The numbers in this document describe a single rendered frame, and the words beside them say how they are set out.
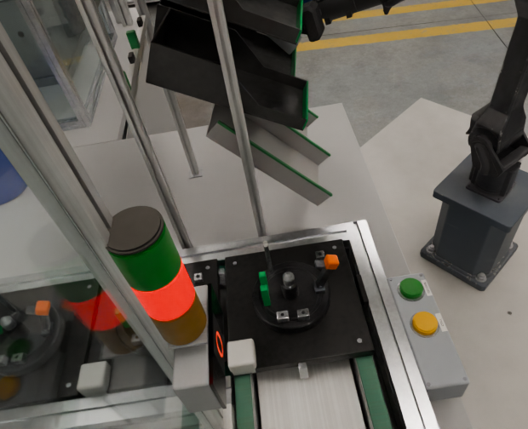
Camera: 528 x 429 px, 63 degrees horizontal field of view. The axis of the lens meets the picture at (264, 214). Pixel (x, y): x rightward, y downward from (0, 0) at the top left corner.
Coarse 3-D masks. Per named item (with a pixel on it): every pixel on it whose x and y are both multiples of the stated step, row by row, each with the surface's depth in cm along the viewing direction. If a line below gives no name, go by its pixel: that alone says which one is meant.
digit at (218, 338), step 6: (216, 324) 50; (216, 330) 49; (216, 336) 49; (222, 336) 53; (216, 342) 48; (222, 342) 52; (216, 348) 48; (222, 348) 52; (216, 354) 47; (222, 354) 51; (222, 360) 50; (222, 366) 50
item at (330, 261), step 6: (324, 258) 73; (330, 258) 72; (336, 258) 72; (318, 264) 72; (324, 264) 73; (330, 264) 71; (336, 264) 72; (324, 270) 73; (330, 270) 73; (324, 276) 74; (318, 282) 76; (324, 282) 75
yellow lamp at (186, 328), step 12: (192, 312) 42; (204, 312) 45; (156, 324) 42; (168, 324) 41; (180, 324) 41; (192, 324) 42; (204, 324) 45; (168, 336) 43; (180, 336) 43; (192, 336) 44
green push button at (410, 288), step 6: (402, 282) 79; (408, 282) 78; (414, 282) 78; (420, 282) 78; (402, 288) 78; (408, 288) 78; (414, 288) 78; (420, 288) 77; (402, 294) 78; (408, 294) 77; (414, 294) 77; (420, 294) 77
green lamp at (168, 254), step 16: (160, 240) 34; (112, 256) 34; (128, 256) 33; (144, 256) 33; (160, 256) 35; (176, 256) 37; (128, 272) 35; (144, 272) 35; (160, 272) 36; (176, 272) 37; (144, 288) 36; (160, 288) 37
